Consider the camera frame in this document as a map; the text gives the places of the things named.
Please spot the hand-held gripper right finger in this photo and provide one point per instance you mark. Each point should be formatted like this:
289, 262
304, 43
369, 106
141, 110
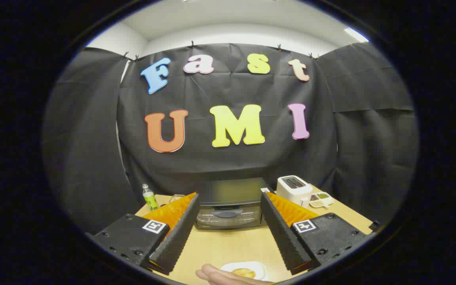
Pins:
281, 233

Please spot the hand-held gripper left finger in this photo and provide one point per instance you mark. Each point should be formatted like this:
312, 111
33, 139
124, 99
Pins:
178, 233

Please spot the round bread bun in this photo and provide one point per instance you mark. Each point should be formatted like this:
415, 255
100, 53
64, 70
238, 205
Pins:
244, 272

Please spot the black toaster oven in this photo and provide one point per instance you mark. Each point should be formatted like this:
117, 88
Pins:
228, 194

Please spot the white pop-up toaster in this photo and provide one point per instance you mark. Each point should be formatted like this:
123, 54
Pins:
293, 190

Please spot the white square plate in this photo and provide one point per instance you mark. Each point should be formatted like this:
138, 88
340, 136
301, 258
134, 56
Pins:
260, 269

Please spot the green label plastic bottle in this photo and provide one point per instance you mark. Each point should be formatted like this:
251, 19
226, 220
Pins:
150, 200

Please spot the small divided snack dish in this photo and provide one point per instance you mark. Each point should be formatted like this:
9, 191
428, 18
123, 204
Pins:
321, 199

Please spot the ceiling light panel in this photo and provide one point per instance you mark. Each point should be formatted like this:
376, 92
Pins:
356, 35

